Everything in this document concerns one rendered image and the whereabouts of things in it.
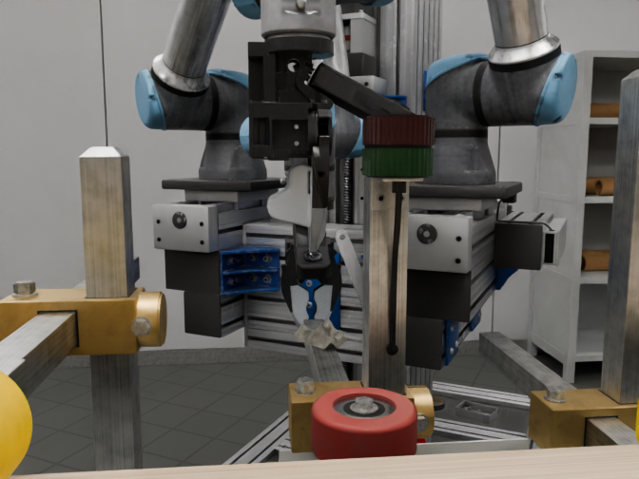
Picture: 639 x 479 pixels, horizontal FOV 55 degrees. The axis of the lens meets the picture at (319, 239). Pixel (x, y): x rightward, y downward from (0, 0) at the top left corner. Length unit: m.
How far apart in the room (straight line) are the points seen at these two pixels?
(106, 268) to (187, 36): 0.71
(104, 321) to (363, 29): 0.93
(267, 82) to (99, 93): 2.66
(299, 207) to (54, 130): 2.75
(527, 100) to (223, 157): 0.62
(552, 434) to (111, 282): 0.44
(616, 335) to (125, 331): 0.47
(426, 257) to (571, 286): 2.15
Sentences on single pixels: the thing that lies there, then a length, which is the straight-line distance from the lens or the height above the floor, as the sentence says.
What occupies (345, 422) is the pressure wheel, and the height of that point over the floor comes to 0.91.
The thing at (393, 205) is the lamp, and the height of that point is 1.05.
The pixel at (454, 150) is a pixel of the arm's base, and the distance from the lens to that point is 1.14.
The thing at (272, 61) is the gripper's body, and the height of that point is 1.18.
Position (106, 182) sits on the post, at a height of 1.07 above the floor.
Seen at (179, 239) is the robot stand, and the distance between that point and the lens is 1.25.
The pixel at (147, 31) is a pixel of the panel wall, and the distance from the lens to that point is 3.25.
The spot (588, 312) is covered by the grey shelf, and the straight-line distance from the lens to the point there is 3.72.
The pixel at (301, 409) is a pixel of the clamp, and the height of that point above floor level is 0.86.
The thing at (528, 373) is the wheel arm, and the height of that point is 0.84.
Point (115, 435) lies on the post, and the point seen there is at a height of 0.84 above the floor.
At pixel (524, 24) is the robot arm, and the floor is 1.29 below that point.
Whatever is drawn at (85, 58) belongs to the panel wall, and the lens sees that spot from 3.30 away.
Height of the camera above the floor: 1.10
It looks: 8 degrees down
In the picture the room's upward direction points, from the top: straight up
